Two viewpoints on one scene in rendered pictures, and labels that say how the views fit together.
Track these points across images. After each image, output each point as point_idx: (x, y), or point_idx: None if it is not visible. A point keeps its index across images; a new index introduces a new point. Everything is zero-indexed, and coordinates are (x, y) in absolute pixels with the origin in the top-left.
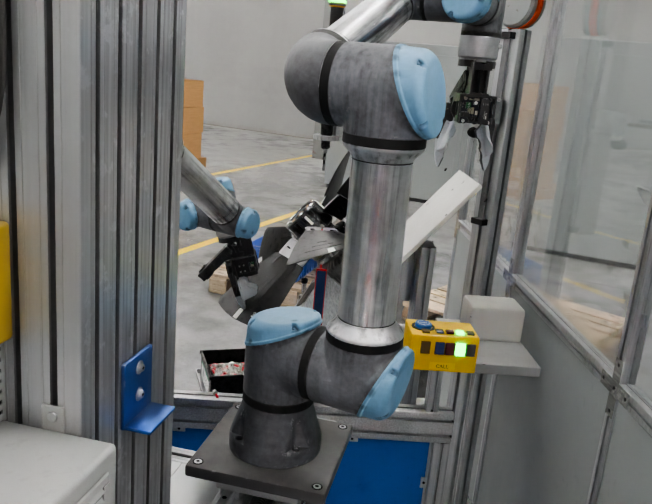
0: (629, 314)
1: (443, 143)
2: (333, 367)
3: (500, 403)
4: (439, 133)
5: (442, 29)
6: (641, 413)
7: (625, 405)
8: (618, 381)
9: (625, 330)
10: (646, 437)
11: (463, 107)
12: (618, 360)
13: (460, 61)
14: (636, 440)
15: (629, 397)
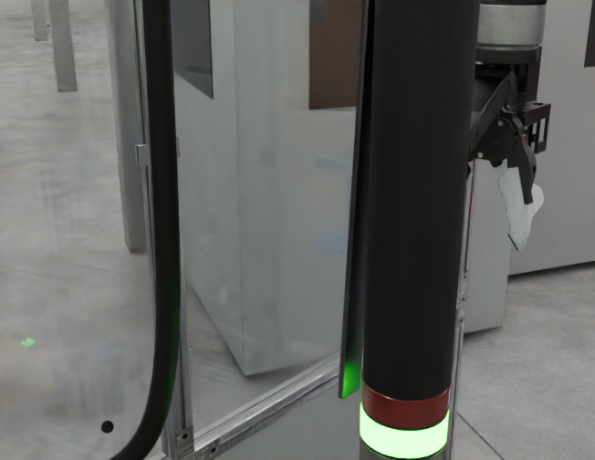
0: (177, 370)
1: (537, 199)
2: None
3: None
4: (531, 192)
5: None
6: (245, 427)
7: (217, 453)
8: (193, 450)
9: (179, 392)
10: (255, 438)
11: (529, 127)
12: (182, 433)
13: (538, 52)
14: (242, 459)
15: (219, 439)
